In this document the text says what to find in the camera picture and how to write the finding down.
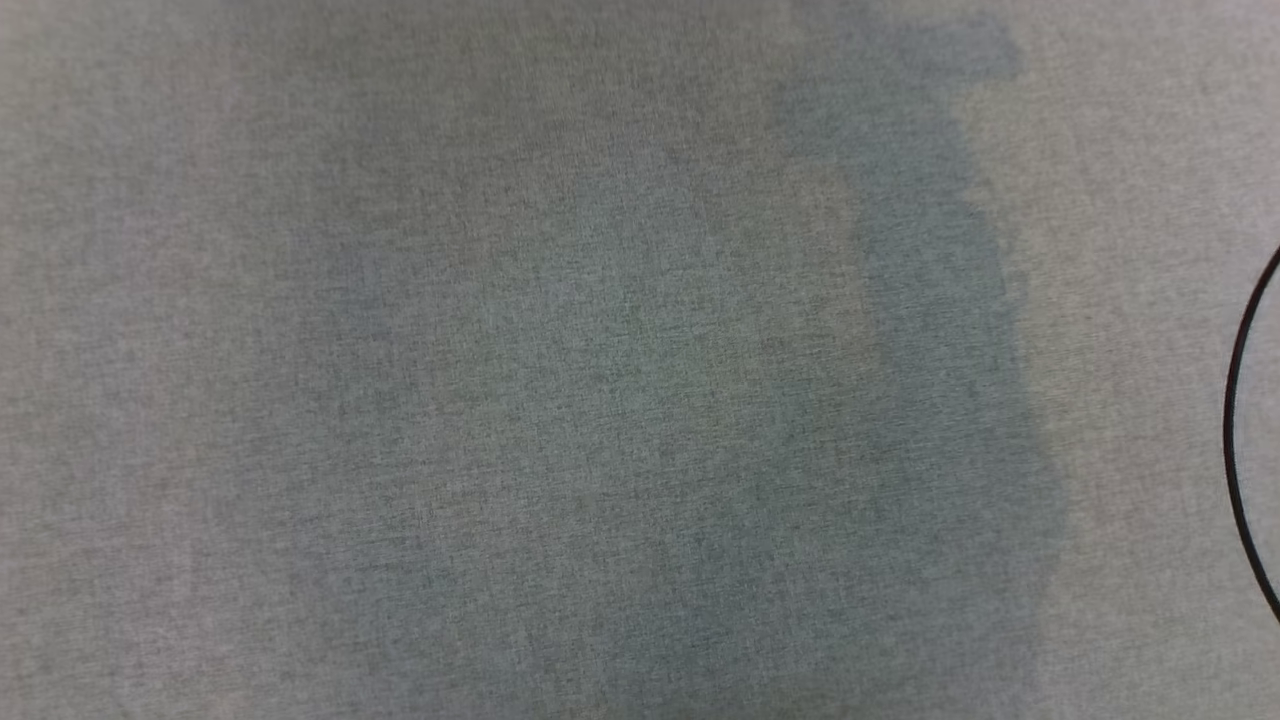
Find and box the grey fabric sofa surface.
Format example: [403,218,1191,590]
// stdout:
[0,0,1280,720]

